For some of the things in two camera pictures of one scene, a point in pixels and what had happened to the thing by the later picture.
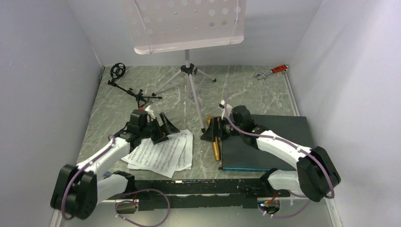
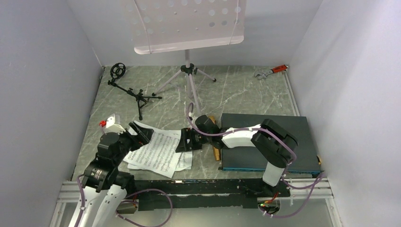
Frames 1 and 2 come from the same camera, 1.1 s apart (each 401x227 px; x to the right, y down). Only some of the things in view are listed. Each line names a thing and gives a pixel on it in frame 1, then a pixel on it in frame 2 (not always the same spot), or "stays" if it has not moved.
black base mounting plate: x=169 y=195 stays
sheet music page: x=163 y=158 stays
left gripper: x=167 y=128 → x=143 y=136
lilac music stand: x=170 y=26 stays
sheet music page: x=185 y=160 stays
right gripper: x=215 y=129 → x=187 y=133
